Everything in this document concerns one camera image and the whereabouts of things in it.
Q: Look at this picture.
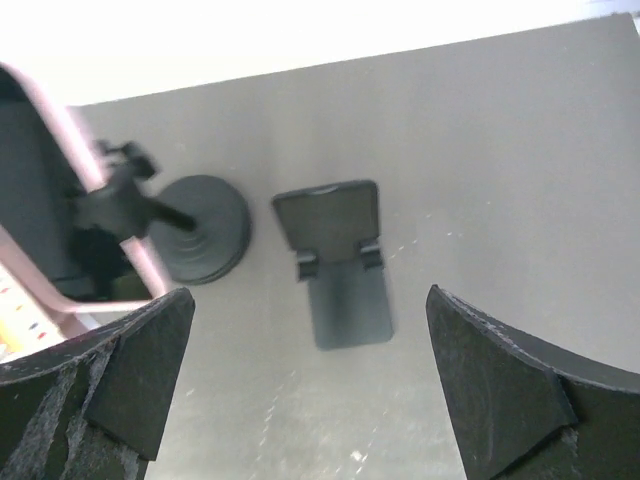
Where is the black folding phone stand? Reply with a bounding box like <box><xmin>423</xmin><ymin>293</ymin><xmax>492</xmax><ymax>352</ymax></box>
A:
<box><xmin>271</xmin><ymin>179</ymin><xmax>394</xmax><ymax>351</ymax></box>

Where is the pink case smartphone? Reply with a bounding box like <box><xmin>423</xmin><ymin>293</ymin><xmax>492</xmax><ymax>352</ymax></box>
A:
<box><xmin>1</xmin><ymin>61</ymin><xmax>169</xmax><ymax>314</ymax></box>

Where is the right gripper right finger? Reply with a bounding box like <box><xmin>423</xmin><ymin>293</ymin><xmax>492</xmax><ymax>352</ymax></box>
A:
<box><xmin>425</xmin><ymin>285</ymin><xmax>639</xmax><ymax>479</ymax></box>

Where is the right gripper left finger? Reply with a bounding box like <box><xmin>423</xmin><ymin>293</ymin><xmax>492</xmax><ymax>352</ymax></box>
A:
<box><xmin>1</xmin><ymin>287</ymin><xmax>195</xmax><ymax>479</ymax></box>

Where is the black round-base phone stand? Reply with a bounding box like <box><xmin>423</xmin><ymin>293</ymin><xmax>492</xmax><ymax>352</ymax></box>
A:
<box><xmin>78</xmin><ymin>140</ymin><xmax>252</xmax><ymax>285</ymax></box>

